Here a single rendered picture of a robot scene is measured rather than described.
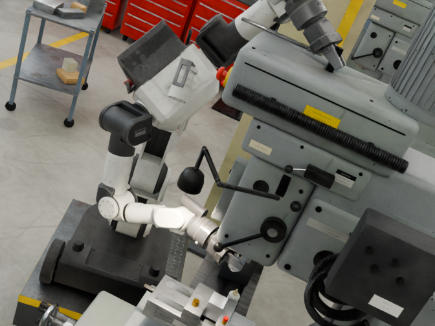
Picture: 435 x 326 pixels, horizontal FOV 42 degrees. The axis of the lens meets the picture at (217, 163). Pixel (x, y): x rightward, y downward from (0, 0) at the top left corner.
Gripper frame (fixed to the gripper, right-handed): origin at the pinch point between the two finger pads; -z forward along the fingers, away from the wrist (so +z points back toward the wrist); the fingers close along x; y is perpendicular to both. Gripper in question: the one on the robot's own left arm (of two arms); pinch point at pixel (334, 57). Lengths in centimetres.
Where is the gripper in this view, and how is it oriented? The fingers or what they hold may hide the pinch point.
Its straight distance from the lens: 147.5
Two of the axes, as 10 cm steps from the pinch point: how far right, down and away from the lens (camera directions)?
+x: -5.2, 2.5, -8.2
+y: 6.9, -4.5, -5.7
